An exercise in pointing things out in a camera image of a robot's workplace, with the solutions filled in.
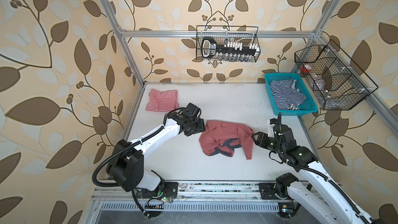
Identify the navy white striped tank top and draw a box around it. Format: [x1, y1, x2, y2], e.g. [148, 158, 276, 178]
[269, 79, 307, 111]

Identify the black wire basket back wall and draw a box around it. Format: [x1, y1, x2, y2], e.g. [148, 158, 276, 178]
[195, 25, 261, 63]

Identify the black tool with vials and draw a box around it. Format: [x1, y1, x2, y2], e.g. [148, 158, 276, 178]
[199, 37, 261, 62]

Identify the teal plastic basket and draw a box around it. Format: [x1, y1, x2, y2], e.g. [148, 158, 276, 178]
[264, 73, 318, 116]

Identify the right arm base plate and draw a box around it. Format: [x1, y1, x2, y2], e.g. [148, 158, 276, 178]
[259, 182, 293, 201]

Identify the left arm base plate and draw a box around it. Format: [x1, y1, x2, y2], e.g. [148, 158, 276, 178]
[135, 181, 179, 199]

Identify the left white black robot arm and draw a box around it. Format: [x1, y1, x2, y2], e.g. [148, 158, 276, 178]
[92, 103, 205, 195]

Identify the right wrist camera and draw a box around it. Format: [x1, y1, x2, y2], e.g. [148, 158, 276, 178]
[268, 124, 279, 138]

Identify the aluminium front rail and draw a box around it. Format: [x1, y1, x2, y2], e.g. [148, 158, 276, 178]
[90, 179, 350, 203]

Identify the black wire basket wall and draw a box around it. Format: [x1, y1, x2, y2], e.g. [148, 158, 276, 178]
[294, 39, 378, 111]
[195, 25, 261, 63]

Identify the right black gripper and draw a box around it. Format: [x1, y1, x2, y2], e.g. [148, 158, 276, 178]
[251, 131, 284, 156]

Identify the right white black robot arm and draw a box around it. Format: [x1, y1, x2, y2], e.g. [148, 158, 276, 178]
[251, 121, 380, 224]

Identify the maroon tank top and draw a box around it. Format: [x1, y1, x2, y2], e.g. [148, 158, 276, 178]
[199, 120, 254, 160]

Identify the black wire basket right wall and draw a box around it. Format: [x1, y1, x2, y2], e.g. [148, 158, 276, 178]
[294, 39, 378, 111]

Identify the red white striped tank top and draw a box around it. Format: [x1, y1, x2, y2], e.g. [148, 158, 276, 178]
[145, 89, 179, 113]

